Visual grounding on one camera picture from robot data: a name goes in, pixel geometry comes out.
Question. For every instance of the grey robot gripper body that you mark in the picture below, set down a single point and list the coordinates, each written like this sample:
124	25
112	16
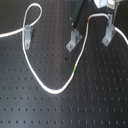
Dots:
106	3

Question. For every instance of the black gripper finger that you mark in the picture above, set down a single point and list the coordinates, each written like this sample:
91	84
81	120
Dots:
77	12

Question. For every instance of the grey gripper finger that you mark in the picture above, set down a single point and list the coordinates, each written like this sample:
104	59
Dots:
111	14

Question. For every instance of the right grey cable clip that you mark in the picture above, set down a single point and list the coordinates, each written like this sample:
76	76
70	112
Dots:
110	32

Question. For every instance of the grey cable clip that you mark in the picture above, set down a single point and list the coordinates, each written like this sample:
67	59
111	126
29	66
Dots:
110	32
75	39
28	36

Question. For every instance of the middle grey cable clip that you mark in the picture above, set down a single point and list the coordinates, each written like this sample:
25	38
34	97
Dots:
75	39

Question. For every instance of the left grey cable clip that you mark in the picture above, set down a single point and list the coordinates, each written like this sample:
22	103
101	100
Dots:
28	36

